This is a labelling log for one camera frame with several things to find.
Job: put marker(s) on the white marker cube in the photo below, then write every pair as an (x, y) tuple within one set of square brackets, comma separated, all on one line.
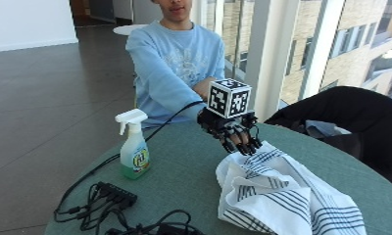
[(228, 98)]

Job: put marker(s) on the white striped dish towel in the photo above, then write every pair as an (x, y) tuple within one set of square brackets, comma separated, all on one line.
[(273, 192)]

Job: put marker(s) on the grey cloth in jacket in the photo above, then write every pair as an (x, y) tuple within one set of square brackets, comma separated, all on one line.
[(323, 128)]

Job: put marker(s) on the green spray bottle white trigger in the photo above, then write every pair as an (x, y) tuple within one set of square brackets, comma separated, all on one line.
[(133, 153)]

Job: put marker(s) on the white window pillar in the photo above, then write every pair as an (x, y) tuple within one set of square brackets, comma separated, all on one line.
[(269, 49), (321, 45)]

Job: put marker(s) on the the person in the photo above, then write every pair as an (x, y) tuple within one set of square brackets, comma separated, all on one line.
[(173, 58)]

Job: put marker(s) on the black port hub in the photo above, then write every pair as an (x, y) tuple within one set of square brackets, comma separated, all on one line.
[(117, 195)]

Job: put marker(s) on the white round table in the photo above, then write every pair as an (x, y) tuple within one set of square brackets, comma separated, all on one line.
[(128, 29)]

